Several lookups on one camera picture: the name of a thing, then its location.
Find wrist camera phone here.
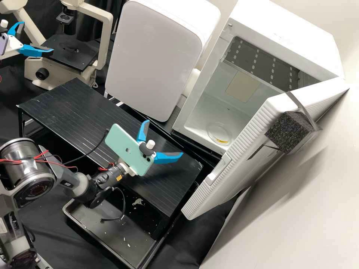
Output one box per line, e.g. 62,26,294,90
105,123,157,177
0,19,9,56

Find black cable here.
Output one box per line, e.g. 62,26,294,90
99,187,126,224
46,128,110,170

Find incubator door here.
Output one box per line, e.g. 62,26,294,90
181,77,351,222

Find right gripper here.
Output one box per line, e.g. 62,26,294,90
119,120,184,176

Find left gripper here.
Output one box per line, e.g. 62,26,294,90
0,22,55,60

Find right wrist camera phone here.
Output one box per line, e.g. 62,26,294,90
105,123,157,177

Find cream microscope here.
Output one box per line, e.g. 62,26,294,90
0,0,114,88

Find petri dish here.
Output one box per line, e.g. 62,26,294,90
207,121,234,145

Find left wrist camera phone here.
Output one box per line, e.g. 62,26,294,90
0,19,9,56

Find black tray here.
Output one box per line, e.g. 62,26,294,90
62,165,222,269

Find white incubator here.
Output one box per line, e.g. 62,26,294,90
171,0,347,157

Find white box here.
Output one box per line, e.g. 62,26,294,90
104,0,222,123

